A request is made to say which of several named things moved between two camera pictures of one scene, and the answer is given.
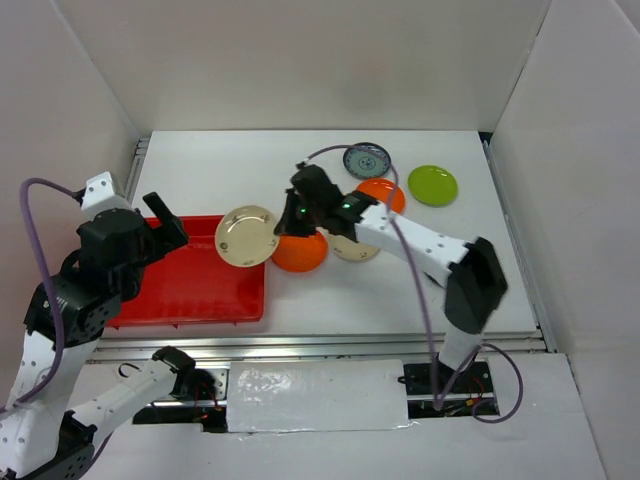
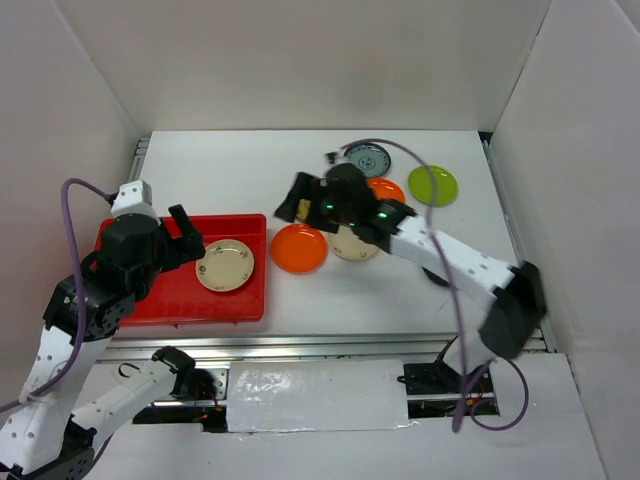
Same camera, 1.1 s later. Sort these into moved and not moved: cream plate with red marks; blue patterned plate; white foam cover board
Moved: cream plate with red marks
Not moved: white foam cover board; blue patterned plate
